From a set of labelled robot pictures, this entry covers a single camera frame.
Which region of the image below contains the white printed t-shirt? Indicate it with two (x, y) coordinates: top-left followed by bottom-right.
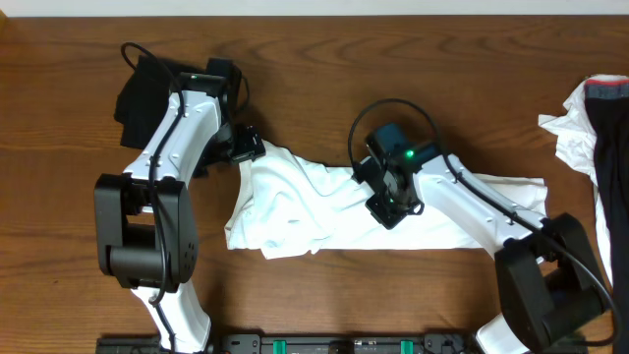
(225, 143), (547, 260)

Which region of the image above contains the white crumpled garment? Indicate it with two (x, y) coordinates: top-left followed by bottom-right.
(538, 74), (628, 284)

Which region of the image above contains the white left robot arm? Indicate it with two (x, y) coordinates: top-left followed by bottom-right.
(94, 72), (265, 353)

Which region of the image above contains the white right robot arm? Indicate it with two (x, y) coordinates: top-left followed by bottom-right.
(351, 142), (615, 353)

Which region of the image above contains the dark navy striped garment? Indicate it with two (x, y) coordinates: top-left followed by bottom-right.
(584, 76), (628, 354)

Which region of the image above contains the black folded cloth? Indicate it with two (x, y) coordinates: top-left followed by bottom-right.
(113, 55), (171, 149)

